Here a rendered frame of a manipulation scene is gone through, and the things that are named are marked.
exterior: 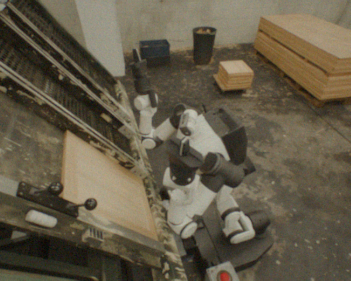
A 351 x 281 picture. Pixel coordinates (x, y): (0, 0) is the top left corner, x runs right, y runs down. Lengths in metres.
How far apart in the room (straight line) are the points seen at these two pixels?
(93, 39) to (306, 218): 4.15
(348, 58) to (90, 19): 3.95
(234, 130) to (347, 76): 3.43
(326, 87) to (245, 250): 2.90
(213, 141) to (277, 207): 1.71
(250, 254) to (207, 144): 1.26
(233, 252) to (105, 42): 3.95
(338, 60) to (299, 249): 2.67
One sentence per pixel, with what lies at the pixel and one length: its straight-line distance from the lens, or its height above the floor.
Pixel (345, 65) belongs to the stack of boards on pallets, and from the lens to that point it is 4.24.
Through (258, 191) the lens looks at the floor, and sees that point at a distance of 2.73.
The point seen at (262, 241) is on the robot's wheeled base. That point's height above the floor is 0.17.
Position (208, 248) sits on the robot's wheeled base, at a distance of 2.06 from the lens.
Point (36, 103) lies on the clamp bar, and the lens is 1.16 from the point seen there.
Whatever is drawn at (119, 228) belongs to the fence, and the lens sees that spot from 1.02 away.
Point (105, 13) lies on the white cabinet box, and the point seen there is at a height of 1.10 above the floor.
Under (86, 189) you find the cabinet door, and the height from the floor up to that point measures 1.27.
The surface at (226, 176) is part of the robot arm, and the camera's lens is 0.98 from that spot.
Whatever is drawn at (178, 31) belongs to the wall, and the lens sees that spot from 6.25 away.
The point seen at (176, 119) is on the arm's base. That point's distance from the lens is 1.26.
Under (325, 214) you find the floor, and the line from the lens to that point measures 2.82.
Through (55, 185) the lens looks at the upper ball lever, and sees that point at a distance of 0.70.
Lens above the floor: 2.04
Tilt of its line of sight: 40 degrees down
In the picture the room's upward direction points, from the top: straight up
